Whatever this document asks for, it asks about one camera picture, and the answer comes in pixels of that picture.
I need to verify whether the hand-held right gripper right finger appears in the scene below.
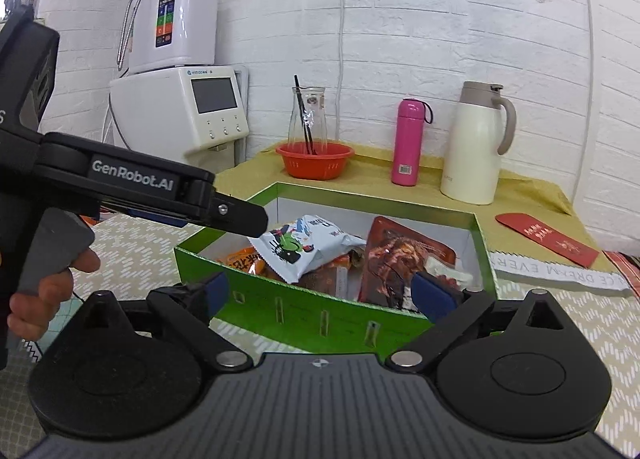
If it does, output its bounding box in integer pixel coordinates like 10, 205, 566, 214
385, 270, 581, 373

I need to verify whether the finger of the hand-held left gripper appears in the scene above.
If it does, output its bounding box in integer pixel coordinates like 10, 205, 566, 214
211, 191, 270, 240
101, 205, 187, 230

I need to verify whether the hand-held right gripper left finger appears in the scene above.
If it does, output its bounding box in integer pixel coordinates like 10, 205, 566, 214
80, 270, 254, 371

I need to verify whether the small clear white label packet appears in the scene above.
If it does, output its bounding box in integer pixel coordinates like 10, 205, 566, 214
424, 259, 473, 286

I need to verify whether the orange and green snack packet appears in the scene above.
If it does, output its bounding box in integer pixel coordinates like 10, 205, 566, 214
216, 245, 269, 281

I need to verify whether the dark brown meat snack packet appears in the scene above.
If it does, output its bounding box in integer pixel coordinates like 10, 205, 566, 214
357, 216, 457, 312

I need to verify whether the white cartoon print snack packet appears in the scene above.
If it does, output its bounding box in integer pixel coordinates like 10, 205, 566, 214
248, 215, 367, 285

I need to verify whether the green cardboard box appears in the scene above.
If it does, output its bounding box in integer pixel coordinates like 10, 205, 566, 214
173, 182, 499, 365

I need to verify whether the red snack packet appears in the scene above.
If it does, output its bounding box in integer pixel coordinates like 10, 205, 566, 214
298, 254, 363, 299

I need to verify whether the person's left hand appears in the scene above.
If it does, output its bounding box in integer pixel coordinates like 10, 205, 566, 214
7, 247, 102, 341

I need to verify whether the red plastic bowl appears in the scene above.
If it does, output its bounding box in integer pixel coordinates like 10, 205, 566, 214
275, 141, 355, 180

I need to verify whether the white water dispenser with screen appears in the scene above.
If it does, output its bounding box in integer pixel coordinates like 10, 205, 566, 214
102, 65, 251, 174

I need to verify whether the yellow cloth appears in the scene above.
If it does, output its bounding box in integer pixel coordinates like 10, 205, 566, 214
247, 141, 616, 272

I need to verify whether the black straw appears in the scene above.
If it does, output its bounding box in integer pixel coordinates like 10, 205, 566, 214
294, 75, 317, 154

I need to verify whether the red envelope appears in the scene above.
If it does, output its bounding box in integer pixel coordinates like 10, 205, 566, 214
496, 213, 600, 269

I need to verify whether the glass carafe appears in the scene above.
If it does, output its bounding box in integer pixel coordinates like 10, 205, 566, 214
287, 86, 328, 154

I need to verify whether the cream thermos jug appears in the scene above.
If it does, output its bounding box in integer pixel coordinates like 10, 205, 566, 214
440, 81, 517, 206

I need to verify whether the pink thermos bottle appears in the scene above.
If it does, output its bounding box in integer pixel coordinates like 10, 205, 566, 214
391, 99, 433, 186

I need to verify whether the white water purifier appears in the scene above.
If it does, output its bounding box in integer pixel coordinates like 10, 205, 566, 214
127, 0, 219, 76

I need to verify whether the grey flexible hose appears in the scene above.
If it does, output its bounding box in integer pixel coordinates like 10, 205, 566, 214
117, 0, 146, 76

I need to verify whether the white wall cable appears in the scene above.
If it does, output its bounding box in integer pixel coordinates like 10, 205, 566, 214
571, 0, 594, 200
336, 0, 349, 140

